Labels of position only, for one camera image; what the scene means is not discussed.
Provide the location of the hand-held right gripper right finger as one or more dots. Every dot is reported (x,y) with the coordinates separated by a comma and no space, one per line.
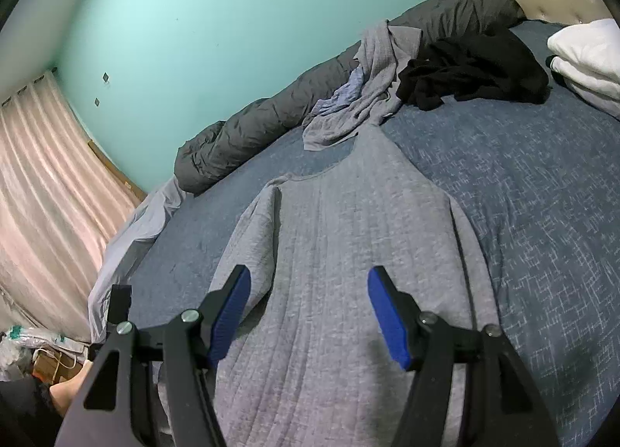
(387,326)

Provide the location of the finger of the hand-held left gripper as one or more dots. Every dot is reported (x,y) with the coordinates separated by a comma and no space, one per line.
(121,304)

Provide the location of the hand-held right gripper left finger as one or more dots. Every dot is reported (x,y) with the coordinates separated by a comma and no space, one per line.
(230,316)

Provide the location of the grey knit shirt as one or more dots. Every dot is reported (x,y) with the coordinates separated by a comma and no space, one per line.
(315,243)

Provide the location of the person's left forearm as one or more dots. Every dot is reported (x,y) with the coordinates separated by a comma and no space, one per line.
(19,413)

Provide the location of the person's left hand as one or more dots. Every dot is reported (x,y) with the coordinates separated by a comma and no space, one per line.
(68,386)

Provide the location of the light grey sheet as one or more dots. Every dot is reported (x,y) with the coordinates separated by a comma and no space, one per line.
(131,243)

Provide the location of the cardboard box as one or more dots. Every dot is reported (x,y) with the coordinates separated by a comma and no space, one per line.
(53,364)

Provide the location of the clear plastic bags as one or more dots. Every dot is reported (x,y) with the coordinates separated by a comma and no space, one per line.
(24,340)

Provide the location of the pink curtain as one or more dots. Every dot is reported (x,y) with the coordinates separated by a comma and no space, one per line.
(53,195)

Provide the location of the bed with blue sheet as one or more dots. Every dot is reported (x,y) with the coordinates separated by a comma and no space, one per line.
(533,185)

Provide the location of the dark grey rolled duvet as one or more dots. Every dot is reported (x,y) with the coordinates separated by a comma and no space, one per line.
(271,117)

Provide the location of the blue striped cloth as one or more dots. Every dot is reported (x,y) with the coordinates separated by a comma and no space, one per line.
(346,91)

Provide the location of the grey ribbed garment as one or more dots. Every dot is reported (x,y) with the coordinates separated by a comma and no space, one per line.
(373,69)

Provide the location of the black crumpled garment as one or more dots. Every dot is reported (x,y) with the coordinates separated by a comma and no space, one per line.
(474,69)

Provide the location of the pale folded garment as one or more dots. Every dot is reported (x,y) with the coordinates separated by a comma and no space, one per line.
(593,83)

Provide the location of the wooden window frame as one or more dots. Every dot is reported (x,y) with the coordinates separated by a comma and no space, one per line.
(116,168)

